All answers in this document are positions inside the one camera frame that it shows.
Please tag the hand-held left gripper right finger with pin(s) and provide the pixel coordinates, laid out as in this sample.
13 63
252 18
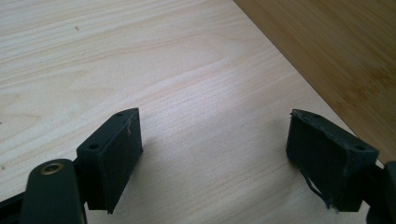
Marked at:
330 161

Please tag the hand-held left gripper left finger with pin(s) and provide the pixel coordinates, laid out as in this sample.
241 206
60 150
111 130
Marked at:
106 161

